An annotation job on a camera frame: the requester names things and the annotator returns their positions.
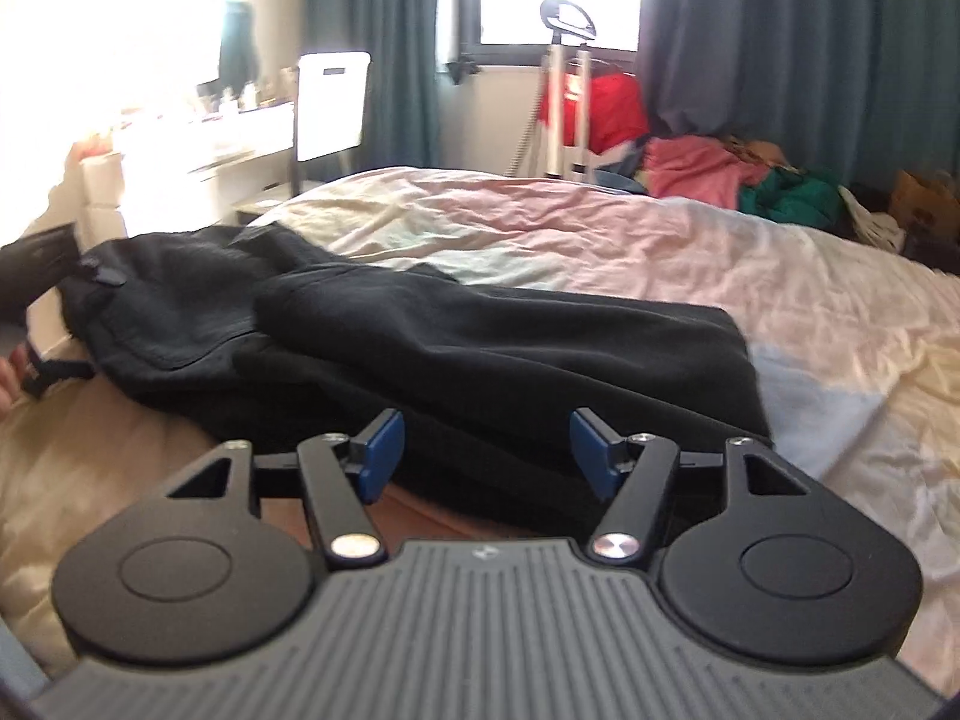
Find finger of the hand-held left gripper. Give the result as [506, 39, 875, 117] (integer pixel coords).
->
[75, 255, 125, 290]

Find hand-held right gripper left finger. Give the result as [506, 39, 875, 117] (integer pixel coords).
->
[165, 409, 407, 567]

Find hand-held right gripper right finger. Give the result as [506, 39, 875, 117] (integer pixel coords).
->
[568, 407, 811, 563]

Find black pants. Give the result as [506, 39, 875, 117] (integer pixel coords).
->
[56, 223, 773, 533]

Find person's left hand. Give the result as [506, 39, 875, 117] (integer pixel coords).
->
[0, 356, 27, 415]

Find white vanity desk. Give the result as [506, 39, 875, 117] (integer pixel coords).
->
[112, 97, 297, 181]

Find bed with pastel sheet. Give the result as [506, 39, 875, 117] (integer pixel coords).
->
[0, 165, 960, 691]

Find row of cosmetic bottles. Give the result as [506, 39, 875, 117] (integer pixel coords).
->
[195, 67, 297, 117]

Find vanity mirror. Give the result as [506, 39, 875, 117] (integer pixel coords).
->
[214, 0, 260, 87]

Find white chair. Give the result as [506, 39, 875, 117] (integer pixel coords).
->
[232, 51, 374, 222]

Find blue cloth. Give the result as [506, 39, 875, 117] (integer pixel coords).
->
[592, 142, 650, 192]

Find pink cloth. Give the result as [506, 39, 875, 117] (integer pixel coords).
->
[645, 136, 766, 211]

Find green cloth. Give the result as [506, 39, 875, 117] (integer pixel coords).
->
[739, 167, 852, 230]

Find red garment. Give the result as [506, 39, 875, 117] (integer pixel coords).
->
[536, 75, 650, 151]

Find tan clothing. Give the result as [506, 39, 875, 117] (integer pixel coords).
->
[720, 133, 796, 166]

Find teal curtain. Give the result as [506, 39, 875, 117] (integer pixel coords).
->
[304, 0, 443, 177]

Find white cloth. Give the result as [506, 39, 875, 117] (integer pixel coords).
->
[840, 187, 908, 252]

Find garment steamer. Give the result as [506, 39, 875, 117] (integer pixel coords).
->
[510, 0, 601, 181]

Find brown paper bag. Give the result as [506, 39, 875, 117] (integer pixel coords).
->
[889, 169, 960, 241]

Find blue-grey curtain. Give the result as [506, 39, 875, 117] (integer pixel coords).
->
[637, 0, 960, 196]

